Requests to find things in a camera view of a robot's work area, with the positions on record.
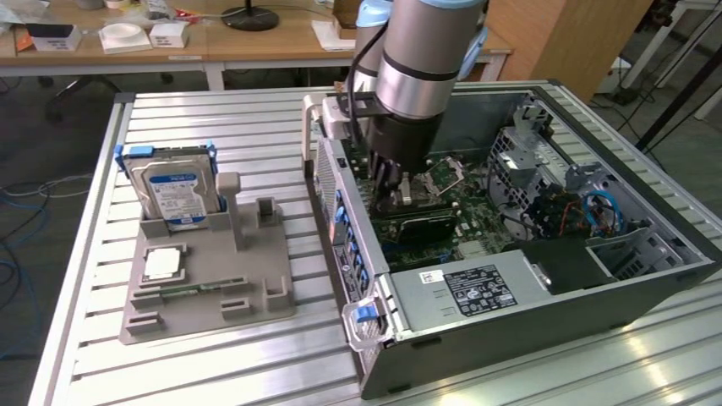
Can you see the white floor unit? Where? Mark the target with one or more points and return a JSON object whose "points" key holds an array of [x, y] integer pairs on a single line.
{"points": [[612, 76]]}

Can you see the blue case latch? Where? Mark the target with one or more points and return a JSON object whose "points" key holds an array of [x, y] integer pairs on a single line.
{"points": [[362, 315]]}

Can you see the black round lamp base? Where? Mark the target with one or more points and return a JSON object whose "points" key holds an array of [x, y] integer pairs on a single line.
{"points": [[251, 21]]}

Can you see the metal disk bay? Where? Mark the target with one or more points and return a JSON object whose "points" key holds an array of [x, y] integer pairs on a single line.
{"points": [[525, 165]]}

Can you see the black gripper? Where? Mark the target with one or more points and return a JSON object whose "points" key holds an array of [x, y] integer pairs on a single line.
{"points": [[403, 139]]}

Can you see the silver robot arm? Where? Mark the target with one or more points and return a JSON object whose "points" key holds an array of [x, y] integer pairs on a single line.
{"points": [[423, 51]]}

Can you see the white table frame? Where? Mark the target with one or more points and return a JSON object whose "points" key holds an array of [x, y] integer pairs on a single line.
{"points": [[654, 46]]}

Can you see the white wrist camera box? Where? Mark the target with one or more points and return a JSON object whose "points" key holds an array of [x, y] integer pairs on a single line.
{"points": [[338, 122]]}

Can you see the white paper sheets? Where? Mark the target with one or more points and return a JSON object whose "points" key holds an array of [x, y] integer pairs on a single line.
{"points": [[333, 38]]}

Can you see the silver CPU chip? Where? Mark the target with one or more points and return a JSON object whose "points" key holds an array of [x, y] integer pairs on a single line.
{"points": [[162, 263]]}

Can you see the green RAM stick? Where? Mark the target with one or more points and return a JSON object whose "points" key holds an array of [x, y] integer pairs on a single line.
{"points": [[180, 289]]}

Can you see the grey power supply unit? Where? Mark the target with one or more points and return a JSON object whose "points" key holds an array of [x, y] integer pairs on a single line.
{"points": [[423, 296]]}

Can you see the white box with round hollow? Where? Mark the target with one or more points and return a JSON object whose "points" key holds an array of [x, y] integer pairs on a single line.
{"points": [[124, 40]]}

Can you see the grey cup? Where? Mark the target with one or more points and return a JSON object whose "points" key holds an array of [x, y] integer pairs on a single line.
{"points": [[90, 4]]}

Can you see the black stand leg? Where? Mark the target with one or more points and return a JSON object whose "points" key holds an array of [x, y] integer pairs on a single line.
{"points": [[677, 84]]}

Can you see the wooden cabinet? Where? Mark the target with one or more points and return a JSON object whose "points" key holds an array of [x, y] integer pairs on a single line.
{"points": [[563, 42]]}

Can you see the white box with black lid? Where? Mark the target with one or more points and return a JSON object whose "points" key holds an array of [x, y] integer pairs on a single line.
{"points": [[54, 42]]}

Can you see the wooden desk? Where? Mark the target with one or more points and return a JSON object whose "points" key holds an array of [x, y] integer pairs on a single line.
{"points": [[84, 59], [282, 46]]}

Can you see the green graphics card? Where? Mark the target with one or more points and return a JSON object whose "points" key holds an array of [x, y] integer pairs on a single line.
{"points": [[423, 230]]}

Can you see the metal socket cover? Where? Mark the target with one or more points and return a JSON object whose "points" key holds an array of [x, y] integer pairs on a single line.
{"points": [[459, 169]]}

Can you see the plain white box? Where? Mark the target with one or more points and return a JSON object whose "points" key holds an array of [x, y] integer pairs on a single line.
{"points": [[170, 38]]}

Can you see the hard disk with blue carrier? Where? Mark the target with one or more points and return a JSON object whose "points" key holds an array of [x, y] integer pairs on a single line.
{"points": [[170, 190]]}

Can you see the black open PC case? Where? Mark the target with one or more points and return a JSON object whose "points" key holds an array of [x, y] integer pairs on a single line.
{"points": [[507, 338]]}

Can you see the grey parts rack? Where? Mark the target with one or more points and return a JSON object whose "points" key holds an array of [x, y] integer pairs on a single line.
{"points": [[198, 313]]}

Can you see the white tape roll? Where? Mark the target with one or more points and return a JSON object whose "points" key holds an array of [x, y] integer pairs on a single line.
{"points": [[119, 3]]}

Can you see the brown cardboard box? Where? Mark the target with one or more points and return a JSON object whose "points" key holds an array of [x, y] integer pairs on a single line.
{"points": [[345, 14]]}

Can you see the green motherboard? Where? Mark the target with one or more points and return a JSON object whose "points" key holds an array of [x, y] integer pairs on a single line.
{"points": [[479, 220]]}

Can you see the silver chipset heat sink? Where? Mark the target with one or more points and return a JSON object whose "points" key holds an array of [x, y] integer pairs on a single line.
{"points": [[473, 249]]}

